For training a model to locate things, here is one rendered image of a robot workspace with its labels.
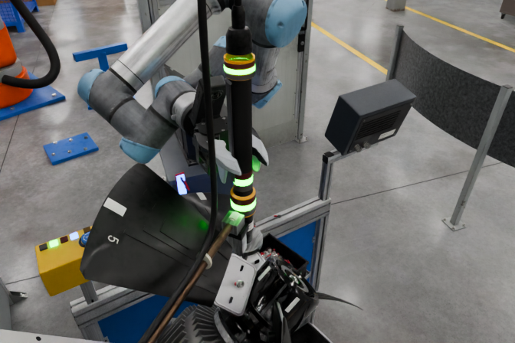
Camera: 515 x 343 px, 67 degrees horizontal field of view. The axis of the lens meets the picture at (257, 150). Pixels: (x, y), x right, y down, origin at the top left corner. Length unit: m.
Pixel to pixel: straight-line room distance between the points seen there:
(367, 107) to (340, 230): 1.41
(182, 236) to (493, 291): 2.13
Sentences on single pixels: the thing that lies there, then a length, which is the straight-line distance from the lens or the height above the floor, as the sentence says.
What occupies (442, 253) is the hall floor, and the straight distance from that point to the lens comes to 2.64.
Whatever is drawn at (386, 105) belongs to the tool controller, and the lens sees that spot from 1.33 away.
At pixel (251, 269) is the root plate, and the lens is 0.73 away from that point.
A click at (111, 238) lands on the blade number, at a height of 1.40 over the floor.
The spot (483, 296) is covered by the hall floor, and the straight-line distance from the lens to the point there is 2.53.
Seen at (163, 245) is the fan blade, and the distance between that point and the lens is 0.64.
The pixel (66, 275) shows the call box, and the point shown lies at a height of 1.04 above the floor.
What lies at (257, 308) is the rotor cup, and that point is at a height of 1.22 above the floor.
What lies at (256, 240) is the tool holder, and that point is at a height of 1.27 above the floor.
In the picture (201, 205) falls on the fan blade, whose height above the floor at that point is 1.19.
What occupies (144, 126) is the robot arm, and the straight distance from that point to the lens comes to 0.83.
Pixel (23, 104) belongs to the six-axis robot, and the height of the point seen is 0.03.
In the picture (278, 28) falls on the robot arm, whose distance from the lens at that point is 0.88.
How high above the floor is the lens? 1.82
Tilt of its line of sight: 34 degrees down
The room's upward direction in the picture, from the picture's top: straight up
